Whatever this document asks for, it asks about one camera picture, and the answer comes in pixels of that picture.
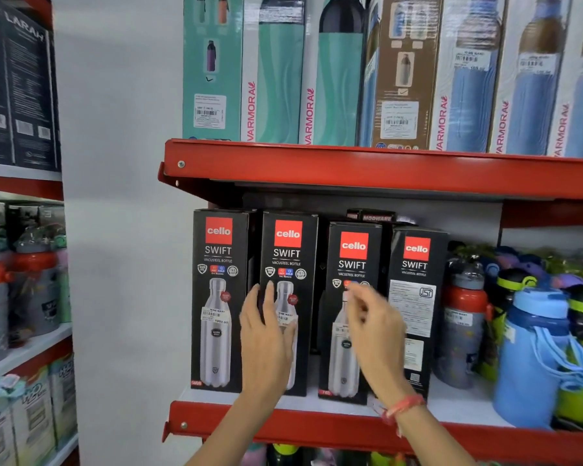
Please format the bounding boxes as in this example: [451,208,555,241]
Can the red metal shelf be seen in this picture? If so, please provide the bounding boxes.
[162,383,583,464]
[157,139,583,229]

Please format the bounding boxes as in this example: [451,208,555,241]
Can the person's right forearm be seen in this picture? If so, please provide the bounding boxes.
[393,404,478,466]

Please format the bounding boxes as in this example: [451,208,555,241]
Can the black steel bottle box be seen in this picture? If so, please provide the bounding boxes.
[191,208,258,394]
[318,221,384,405]
[257,211,319,397]
[388,226,450,399]

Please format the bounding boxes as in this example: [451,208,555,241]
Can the small black box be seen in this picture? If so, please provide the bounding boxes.
[346,208,417,227]

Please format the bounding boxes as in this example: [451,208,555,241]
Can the group of colourful plastic bottles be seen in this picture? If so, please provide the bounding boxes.
[446,241,583,432]

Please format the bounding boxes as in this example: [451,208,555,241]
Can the person's right hand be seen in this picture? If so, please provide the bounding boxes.
[345,284,421,409]

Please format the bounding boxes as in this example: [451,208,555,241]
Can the red thread wristband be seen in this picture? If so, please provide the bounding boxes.
[380,394,427,438]

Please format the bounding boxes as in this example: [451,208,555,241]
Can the red and white side shelf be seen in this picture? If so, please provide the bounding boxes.
[0,162,65,203]
[0,323,74,384]

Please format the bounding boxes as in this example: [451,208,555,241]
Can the brown bottle box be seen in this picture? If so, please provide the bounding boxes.
[359,0,444,151]

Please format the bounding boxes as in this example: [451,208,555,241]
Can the teal bottle box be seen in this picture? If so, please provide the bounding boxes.
[241,0,306,144]
[299,0,371,146]
[183,0,244,141]

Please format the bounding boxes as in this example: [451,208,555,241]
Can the person's left forearm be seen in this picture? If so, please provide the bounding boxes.
[186,389,276,466]

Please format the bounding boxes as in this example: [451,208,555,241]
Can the light green bottle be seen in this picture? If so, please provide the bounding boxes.
[56,238,73,325]

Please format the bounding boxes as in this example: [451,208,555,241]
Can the row of dark boxes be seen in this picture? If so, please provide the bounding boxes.
[0,0,62,172]

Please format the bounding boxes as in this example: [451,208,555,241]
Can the bottles under shelf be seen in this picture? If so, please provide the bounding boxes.
[240,443,421,466]

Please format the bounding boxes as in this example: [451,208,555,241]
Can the person's left hand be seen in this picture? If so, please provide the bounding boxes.
[239,281,300,399]

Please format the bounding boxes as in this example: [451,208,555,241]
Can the blue plastic bottle with strap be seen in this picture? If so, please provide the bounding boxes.
[493,286,583,430]

